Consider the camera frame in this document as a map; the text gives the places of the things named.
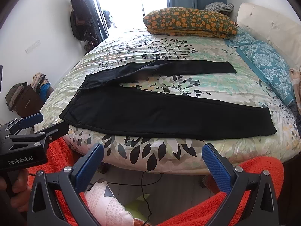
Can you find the black pants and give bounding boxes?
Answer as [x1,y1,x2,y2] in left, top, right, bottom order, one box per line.
[59,60,276,140]

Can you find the person's left hand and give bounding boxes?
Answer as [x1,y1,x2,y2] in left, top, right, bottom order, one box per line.
[10,169,31,212]

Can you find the orange fuzzy garment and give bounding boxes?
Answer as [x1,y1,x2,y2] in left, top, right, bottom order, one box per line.
[27,143,284,225]

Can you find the pink patterned cushion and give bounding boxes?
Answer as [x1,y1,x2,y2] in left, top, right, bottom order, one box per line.
[85,179,134,226]

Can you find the floral leaf bedspread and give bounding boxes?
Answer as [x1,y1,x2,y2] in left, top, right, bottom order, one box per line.
[34,30,300,175]

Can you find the teal patterned pillow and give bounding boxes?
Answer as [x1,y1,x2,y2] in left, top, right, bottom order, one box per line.
[226,28,295,106]

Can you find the cream padded headboard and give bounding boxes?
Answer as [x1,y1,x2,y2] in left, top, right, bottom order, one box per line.
[237,3,301,69]

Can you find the orange floral folded blanket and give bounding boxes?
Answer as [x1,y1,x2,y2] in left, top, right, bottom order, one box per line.
[143,7,238,39]

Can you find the white wall switch plate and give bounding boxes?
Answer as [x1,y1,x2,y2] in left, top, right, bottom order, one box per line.
[26,40,41,54]

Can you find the black cable on floor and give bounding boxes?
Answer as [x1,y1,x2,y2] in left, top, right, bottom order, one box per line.
[106,171,163,225]

